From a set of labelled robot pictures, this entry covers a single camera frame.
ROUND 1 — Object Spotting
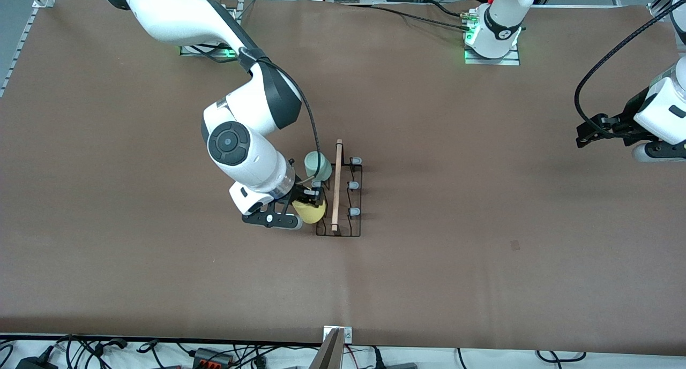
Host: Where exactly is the aluminium arm base plate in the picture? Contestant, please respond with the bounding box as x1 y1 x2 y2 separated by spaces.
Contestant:
464 45 520 66
180 44 236 59

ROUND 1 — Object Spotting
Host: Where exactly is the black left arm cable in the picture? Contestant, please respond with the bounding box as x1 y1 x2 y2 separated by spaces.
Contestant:
573 0 686 137

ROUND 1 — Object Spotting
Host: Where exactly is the yellow plastic cup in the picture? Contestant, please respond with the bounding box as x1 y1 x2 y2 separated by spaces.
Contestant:
291 198 327 224

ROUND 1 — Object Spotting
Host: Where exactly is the black wire cup holder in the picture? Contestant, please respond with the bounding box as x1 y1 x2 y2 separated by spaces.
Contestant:
314 139 364 238

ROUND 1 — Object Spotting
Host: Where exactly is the aluminium camera mount bar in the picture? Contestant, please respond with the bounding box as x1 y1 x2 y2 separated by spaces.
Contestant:
308 328 346 369

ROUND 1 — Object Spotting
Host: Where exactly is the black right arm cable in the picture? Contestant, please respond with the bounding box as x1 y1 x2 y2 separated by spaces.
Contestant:
251 56 325 178

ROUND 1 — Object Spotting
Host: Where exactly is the black power adapter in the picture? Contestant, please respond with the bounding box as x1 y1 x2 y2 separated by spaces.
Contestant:
16 355 57 369

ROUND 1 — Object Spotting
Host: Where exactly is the perforated aluminium side rail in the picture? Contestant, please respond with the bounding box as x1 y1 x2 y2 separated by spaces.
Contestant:
0 7 41 97

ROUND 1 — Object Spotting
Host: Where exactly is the dark orange terminal block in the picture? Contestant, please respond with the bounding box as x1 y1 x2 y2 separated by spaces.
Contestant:
192 348 232 367

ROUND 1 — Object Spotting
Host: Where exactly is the pale green plastic cup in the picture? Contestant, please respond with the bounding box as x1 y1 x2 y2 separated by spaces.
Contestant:
304 151 333 181

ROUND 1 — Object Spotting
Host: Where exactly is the metal table bracket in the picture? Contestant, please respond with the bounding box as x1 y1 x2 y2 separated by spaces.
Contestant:
323 326 353 344

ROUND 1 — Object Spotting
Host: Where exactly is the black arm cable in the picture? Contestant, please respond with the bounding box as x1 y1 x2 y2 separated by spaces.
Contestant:
573 0 686 137
251 56 325 178

